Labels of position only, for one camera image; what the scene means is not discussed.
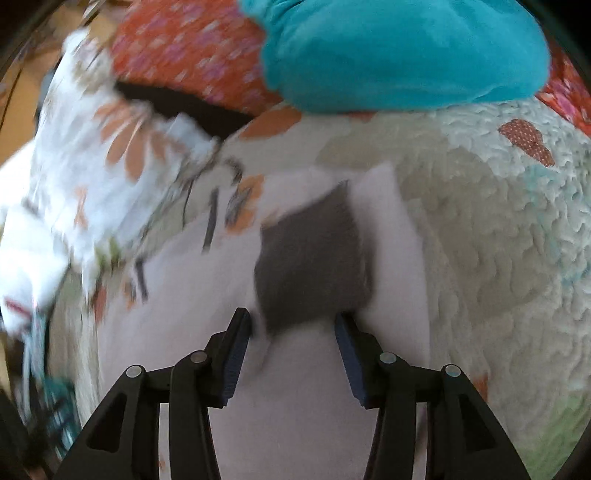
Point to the pale pink fleece cloth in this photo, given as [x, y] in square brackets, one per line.
[295, 397]

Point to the dark grey cloth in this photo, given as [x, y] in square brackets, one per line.
[311, 258]

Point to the white plastic bag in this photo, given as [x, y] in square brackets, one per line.
[27, 267]

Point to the teal fleece cloth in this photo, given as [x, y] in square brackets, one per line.
[392, 50]

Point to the heart patterned quilt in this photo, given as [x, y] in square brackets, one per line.
[485, 230]

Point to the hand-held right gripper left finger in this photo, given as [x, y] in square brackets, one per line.
[234, 364]

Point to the white floral pillow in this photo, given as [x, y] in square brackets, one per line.
[92, 184]

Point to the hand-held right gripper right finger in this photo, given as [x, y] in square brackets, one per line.
[349, 364]

